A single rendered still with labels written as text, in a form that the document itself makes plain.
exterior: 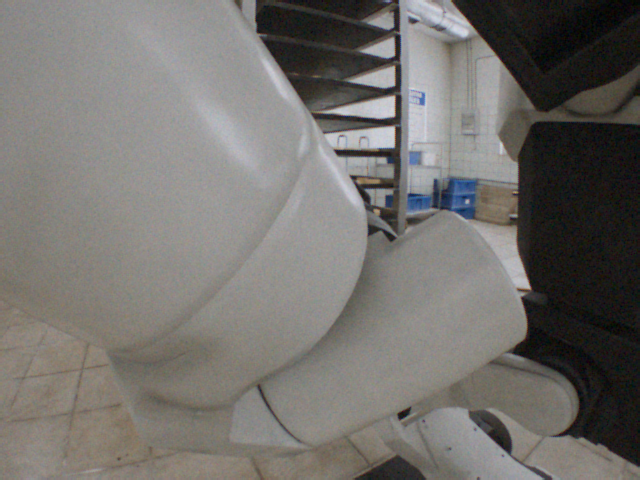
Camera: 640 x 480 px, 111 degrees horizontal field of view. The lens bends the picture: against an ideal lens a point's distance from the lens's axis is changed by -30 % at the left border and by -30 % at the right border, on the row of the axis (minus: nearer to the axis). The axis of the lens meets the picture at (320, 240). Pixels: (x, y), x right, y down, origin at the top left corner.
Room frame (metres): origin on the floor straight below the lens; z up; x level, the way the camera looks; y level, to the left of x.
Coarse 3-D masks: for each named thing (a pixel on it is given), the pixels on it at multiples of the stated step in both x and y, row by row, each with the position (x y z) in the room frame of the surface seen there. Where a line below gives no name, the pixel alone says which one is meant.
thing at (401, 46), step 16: (400, 0) 0.88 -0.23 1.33; (400, 16) 0.88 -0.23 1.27; (400, 48) 0.89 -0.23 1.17; (400, 64) 0.89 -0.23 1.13; (400, 80) 0.89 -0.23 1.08; (400, 96) 0.89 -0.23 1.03; (400, 112) 0.89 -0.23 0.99; (400, 128) 0.89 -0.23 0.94; (400, 144) 0.89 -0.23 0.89; (400, 160) 0.89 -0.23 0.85; (400, 176) 0.88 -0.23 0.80; (400, 192) 0.88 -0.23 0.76; (400, 208) 0.89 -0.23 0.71; (400, 224) 0.89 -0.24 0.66
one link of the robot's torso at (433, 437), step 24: (456, 408) 0.45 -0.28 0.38; (384, 432) 0.42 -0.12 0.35; (408, 432) 0.40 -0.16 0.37; (432, 432) 0.40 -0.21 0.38; (456, 432) 0.39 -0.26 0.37; (480, 432) 0.39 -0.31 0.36; (408, 456) 0.40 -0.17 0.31; (432, 456) 0.37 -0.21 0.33; (456, 456) 0.34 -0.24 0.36; (480, 456) 0.34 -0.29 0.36; (504, 456) 0.33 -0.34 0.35
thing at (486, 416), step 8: (480, 416) 0.58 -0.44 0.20; (488, 416) 0.57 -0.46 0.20; (496, 416) 0.57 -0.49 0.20; (488, 424) 0.54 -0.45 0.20; (496, 424) 0.54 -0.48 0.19; (504, 424) 0.54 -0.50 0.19; (496, 432) 0.52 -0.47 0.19; (504, 432) 0.52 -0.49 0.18; (504, 440) 0.50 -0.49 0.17; (504, 448) 0.49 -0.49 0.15
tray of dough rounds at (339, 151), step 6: (336, 150) 0.81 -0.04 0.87; (342, 150) 0.82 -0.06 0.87; (348, 150) 0.83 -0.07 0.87; (354, 150) 0.84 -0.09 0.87; (360, 150) 0.85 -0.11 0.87; (366, 150) 0.86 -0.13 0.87; (372, 150) 0.90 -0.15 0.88; (378, 150) 0.91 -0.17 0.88; (384, 156) 0.89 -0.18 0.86; (390, 156) 0.90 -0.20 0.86
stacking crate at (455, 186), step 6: (450, 180) 4.35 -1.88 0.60; (456, 180) 4.32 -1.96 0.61; (462, 180) 4.40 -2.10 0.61; (468, 180) 4.49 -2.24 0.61; (474, 180) 4.58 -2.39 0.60; (450, 186) 4.36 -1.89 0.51; (456, 186) 4.33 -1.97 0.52; (462, 186) 4.42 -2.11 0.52; (468, 186) 4.51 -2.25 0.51; (474, 186) 4.59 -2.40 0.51; (444, 192) 4.45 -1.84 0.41; (450, 192) 4.35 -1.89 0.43; (456, 192) 4.32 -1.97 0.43; (462, 192) 4.41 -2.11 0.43; (468, 192) 4.50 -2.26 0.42
